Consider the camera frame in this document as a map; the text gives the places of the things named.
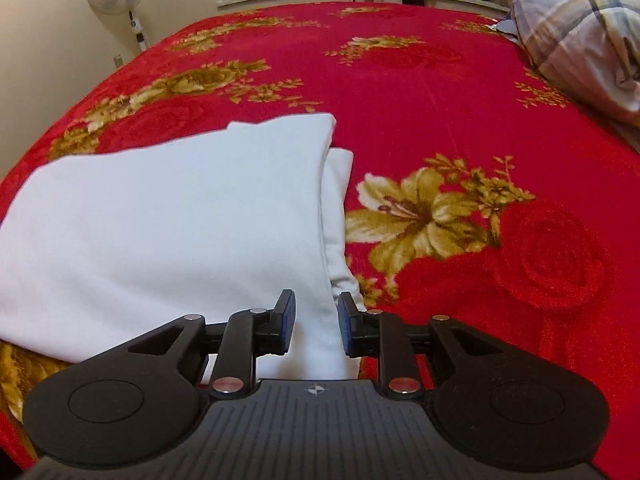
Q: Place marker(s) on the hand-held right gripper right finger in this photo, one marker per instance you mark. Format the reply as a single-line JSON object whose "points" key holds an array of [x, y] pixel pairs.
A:
{"points": [[345, 325]]}

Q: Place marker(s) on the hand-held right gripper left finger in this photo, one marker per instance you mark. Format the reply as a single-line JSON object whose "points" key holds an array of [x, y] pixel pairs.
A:
{"points": [[285, 320]]}

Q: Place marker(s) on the white garment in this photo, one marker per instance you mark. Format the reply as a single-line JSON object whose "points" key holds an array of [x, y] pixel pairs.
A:
{"points": [[150, 220]]}

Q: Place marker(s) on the red floral blanket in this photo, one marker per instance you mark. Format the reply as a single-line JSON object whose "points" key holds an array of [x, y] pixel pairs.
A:
{"points": [[450, 110]]}

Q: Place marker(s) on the plaid quilt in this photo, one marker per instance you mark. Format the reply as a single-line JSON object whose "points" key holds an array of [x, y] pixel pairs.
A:
{"points": [[580, 35]]}

